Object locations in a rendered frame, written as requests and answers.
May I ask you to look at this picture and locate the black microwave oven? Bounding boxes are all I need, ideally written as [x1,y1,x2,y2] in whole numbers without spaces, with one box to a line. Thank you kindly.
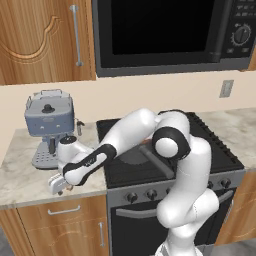
[91,0,256,79]

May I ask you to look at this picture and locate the wooden drawer front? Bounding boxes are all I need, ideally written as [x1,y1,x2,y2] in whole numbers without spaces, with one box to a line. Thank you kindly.
[16,195,109,232]

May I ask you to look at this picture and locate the grey wall socket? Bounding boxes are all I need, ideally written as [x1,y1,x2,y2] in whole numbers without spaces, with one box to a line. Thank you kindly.
[219,79,235,99]

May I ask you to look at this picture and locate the silver base cupboard handle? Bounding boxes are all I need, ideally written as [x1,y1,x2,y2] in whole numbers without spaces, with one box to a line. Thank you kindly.
[97,221,107,249]

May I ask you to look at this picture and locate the black hob stove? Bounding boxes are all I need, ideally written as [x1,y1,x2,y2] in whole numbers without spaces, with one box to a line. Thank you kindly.
[95,111,247,205]

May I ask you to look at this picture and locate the silver wall cupboard handle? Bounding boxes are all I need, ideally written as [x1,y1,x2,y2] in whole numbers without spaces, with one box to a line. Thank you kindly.
[69,4,84,68]

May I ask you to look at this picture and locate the wooden wall cupboard door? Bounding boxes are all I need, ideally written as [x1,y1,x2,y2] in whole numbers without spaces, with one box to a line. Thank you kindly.
[0,0,97,86]
[247,49,256,72]

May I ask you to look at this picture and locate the silver drawer handle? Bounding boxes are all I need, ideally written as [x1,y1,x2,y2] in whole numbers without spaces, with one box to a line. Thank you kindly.
[47,204,82,216]

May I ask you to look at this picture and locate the wooden base cupboard door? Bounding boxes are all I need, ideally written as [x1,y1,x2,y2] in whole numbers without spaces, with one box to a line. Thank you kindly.
[215,170,256,247]
[25,217,112,256]

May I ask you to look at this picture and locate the black oven door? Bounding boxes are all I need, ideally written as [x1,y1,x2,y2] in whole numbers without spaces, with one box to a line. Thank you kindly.
[109,188,237,256]

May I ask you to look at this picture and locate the dark grey saucepan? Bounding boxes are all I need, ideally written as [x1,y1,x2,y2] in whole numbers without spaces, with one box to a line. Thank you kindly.
[117,139,177,180]

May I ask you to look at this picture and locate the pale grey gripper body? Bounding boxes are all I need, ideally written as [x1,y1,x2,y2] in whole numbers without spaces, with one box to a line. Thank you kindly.
[47,173,72,197]

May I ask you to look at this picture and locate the grey blue coffee machine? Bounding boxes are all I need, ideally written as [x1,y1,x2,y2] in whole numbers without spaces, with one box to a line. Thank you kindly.
[23,88,85,171]

